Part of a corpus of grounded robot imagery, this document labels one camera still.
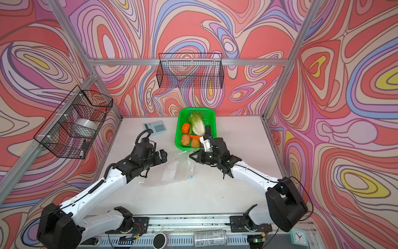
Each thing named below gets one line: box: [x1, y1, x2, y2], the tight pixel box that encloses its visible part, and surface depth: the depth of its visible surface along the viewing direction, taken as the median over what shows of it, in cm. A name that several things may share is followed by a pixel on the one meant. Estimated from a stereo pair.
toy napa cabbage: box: [189, 111, 206, 136], surface depth 107 cm
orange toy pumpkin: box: [182, 122, 191, 135], surface depth 107 cm
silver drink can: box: [193, 229, 227, 248], surface depth 67 cm
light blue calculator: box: [143, 120, 167, 135], surface depth 113 cm
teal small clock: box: [289, 228, 309, 247], surface depth 70 cm
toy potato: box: [181, 133, 191, 146], surface depth 103 cm
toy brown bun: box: [191, 137, 201, 148], surface depth 100 cm
